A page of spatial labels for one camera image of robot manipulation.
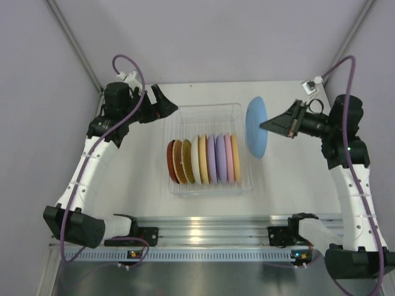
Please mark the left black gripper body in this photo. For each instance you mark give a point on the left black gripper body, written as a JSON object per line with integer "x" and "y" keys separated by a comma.
{"x": 151, "y": 108}

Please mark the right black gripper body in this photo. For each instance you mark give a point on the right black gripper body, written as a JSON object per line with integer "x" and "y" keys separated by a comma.
{"x": 307, "y": 122}

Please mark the blue plate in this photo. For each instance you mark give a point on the blue plate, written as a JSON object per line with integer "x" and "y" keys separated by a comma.
{"x": 256, "y": 137}

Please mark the clear wire dish rack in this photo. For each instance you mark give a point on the clear wire dish rack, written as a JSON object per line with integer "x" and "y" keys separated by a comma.
{"x": 193, "y": 120}

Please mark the tan yellow plate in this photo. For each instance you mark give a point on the tan yellow plate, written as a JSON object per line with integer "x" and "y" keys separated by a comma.
{"x": 236, "y": 159}

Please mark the pink plate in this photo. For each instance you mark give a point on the pink plate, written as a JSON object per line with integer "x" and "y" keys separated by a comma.
{"x": 229, "y": 156}

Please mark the purple plate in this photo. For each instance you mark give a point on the purple plate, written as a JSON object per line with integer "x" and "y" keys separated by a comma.
{"x": 221, "y": 159}

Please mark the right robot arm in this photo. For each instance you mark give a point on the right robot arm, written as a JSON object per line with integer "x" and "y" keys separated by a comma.
{"x": 361, "y": 252}

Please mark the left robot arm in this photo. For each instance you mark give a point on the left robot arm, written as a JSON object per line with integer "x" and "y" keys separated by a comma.
{"x": 71, "y": 219}

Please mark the dark red plate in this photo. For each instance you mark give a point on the dark red plate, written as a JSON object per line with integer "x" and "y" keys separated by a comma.
{"x": 170, "y": 166}

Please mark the orange brown plate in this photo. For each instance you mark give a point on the orange brown plate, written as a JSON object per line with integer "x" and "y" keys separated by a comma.
{"x": 177, "y": 162}

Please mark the olive gold plate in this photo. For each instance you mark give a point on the olive gold plate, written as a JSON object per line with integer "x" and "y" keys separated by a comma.
{"x": 186, "y": 161}

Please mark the white plate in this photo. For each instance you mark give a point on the white plate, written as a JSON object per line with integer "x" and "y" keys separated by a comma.
{"x": 195, "y": 159}

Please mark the lavender plate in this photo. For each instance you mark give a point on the lavender plate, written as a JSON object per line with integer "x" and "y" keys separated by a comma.
{"x": 211, "y": 159}

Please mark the light orange plate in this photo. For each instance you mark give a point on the light orange plate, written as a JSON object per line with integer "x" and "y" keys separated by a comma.
{"x": 203, "y": 166}

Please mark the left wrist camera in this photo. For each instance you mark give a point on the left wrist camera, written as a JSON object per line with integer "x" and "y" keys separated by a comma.
{"x": 132, "y": 79}

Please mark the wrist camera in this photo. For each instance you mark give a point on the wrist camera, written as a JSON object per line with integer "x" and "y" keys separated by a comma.
{"x": 132, "y": 79}
{"x": 310, "y": 87}

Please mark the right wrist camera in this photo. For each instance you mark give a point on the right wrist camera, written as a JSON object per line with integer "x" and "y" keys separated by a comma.
{"x": 310, "y": 87}

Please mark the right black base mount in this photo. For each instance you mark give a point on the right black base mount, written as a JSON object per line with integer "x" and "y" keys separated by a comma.
{"x": 285, "y": 236}

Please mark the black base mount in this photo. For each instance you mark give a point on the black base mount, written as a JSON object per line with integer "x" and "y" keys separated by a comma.
{"x": 149, "y": 234}
{"x": 285, "y": 236}

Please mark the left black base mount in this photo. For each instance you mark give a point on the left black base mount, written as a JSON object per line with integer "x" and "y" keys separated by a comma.
{"x": 149, "y": 234}

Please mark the aluminium mounting rail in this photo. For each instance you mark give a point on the aluminium mounting rail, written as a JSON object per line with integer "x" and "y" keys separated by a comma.
{"x": 213, "y": 231}

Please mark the perforated metal cable tray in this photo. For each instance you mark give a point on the perforated metal cable tray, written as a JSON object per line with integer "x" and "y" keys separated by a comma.
{"x": 190, "y": 255}

